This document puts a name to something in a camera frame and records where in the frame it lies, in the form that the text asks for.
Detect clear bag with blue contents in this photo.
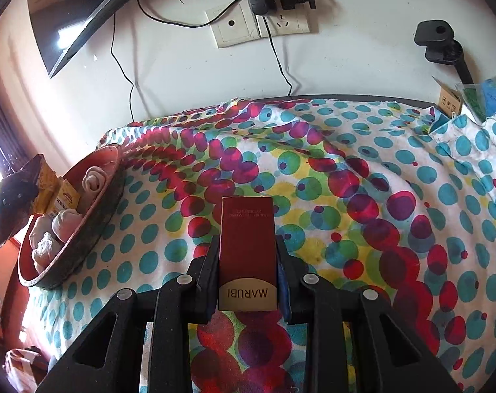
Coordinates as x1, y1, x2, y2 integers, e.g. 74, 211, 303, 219
455, 63, 496, 125

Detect crumpled clear plastic bag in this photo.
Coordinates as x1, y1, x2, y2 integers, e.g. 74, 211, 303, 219
32, 233, 62, 275

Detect large white rolled sock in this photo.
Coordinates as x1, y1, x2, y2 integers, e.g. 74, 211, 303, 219
30, 215, 54, 244

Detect black flat television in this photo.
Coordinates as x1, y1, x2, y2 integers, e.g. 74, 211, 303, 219
0, 0, 181, 79

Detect beige rolled sock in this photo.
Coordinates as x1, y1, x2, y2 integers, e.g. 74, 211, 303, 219
81, 166, 111, 194

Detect red white bag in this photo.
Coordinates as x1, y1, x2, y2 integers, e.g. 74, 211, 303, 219
4, 347, 50, 383

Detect dark red cardboard box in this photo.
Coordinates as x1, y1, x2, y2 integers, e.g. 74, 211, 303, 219
217, 196, 279, 311

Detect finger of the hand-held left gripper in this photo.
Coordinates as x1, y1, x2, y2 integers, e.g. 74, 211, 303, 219
0, 211, 18, 250
0, 155, 42, 215

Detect small white rolled sock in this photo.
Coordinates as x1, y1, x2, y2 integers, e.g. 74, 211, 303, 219
52, 209, 82, 235

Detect white wall power socket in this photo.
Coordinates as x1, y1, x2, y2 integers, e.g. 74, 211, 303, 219
254, 6, 319, 38

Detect yellow snack packet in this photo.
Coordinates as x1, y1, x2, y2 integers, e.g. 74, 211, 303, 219
34, 158, 61, 215

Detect black power plug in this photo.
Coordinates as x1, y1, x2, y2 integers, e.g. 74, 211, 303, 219
276, 0, 319, 12

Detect polka dot cloth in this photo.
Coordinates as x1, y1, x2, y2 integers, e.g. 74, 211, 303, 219
16, 96, 496, 393

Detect grey adapter cable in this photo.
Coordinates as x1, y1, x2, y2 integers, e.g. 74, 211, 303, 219
268, 15, 293, 98

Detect white wall coax plate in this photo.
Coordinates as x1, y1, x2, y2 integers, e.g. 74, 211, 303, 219
205, 2, 260, 48

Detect black television power cable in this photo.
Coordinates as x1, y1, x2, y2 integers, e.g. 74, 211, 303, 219
137, 0, 282, 29

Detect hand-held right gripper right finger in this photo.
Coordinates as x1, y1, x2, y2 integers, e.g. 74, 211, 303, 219
275, 234, 466, 393

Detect small brown cardboard box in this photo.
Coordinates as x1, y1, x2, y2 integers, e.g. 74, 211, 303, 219
438, 86, 464, 117

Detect thin black television cable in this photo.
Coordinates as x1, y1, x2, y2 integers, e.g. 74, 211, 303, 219
110, 12, 135, 124

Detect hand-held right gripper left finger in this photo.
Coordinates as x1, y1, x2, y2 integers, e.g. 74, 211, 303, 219
35, 235, 220, 393

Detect yellow cardboard box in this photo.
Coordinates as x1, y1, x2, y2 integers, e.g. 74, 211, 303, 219
51, 177, 80, 217

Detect red round tray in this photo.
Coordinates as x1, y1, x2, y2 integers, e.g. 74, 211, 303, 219
16, 144, 126, 290

